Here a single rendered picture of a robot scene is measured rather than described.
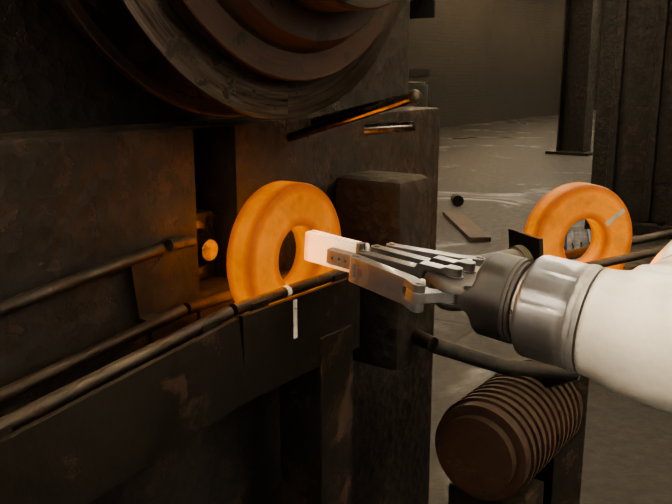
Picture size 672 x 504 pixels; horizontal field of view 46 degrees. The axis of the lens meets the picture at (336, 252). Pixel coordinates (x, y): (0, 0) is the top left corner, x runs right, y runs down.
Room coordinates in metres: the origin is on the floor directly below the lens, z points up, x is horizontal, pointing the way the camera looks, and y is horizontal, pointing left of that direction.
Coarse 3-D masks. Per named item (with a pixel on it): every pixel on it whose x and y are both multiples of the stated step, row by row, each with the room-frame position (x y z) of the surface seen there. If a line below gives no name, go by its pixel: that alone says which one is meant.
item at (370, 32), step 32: (192, 0) 0.63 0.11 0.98; (224, 0) 0.65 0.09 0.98; (256, 0) 0.66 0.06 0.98; (288, 0) 0.69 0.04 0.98; (224, 32) 0.66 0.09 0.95; (256, 32) 0.68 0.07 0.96; (288, 32) 0.69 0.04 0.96; (320, 32) 0.73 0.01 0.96; (352, 32) 0.77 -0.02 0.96; (256, 64) 0.69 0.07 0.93; (288, 64) 0.72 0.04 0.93; (320, 64) 0.76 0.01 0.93
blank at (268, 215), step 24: (264, 192) 0.77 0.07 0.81; (288, 192) 0.78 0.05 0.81; (312, 192) 0.81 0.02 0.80; (240, 216) 0.76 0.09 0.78; (264, 216) 0.75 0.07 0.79; (288, 216) 0.78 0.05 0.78; (312, 216) 0.81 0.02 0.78; (336, 216) 0.84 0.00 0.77; (240, 240) 0.74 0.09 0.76; (264, 240) 0.75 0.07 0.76; (240, 264) 0.74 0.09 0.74; (264, 264) 0.75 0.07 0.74; (312, 264) 0.82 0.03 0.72; (240, 288) 0.74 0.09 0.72; (264, 288) 0.74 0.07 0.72
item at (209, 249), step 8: (200, 232) 0.82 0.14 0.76; (208, 232) 0.83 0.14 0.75; (200, 240) 0.81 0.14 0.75; (208, 240) 0.81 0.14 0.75; (200, 248) 0.81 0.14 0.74; (208, 248) 0.81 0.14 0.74; (216, 248) 0.82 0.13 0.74; (200, 256) 0.81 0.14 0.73; (208, 256) 0.81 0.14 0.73; (200, 264) 0.81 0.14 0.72
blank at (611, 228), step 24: (552, 192) 1.02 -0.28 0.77; (576, 192) 1.00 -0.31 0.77; (600, 192) 1.01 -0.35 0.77; (552, 216) 0.99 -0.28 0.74; (576, 216) 1.00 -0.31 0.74; (600, 216) 1.01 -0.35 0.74; (624, 216) 1.03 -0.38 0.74; (552, 240) 0.99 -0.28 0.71; (600, 240) 1.03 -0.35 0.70; (624, 240) 1.03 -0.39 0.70; (624, 264) 1.03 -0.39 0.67
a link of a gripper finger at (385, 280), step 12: (360, 264) 0.70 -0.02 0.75; (372, 264) 0.69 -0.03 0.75; (384, 264) 0.69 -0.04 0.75; (360, 276) 0.70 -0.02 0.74; (372, 276) 0.69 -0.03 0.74; (384, 276) 0.67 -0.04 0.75; (396, 276) 0.66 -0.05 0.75; (408, 276) 0.66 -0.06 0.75; (372, 288) 0.69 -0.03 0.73; (384, 288) 0.67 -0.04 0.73; (396, 288) 0.66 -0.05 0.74; (408, 288) 0.65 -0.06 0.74; (420, 288) 0.64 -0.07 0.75; (396, 300) 0.66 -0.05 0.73; (408, 300) 0.65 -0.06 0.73; (420, 312) 0.64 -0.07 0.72
